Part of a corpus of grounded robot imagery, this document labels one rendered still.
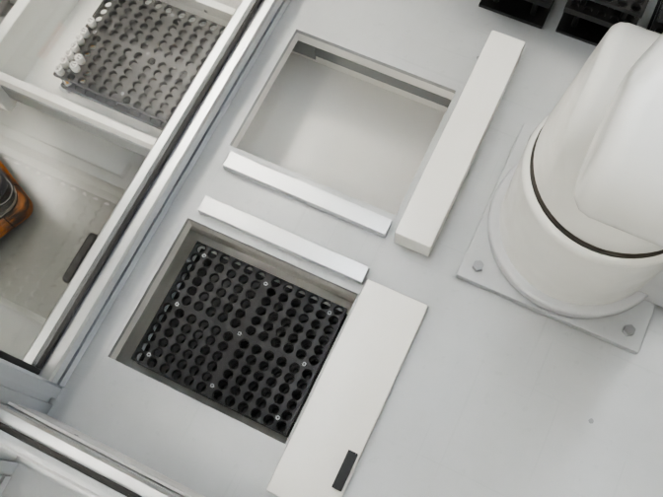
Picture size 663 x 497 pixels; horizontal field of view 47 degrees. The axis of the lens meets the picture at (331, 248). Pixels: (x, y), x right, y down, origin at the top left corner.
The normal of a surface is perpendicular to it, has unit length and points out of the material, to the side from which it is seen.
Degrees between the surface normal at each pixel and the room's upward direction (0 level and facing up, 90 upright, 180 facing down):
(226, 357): 0
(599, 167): 68
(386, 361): 0
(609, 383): 0
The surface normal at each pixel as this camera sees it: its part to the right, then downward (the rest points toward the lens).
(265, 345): -0.04, -0.33
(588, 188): -0.94, 0.26
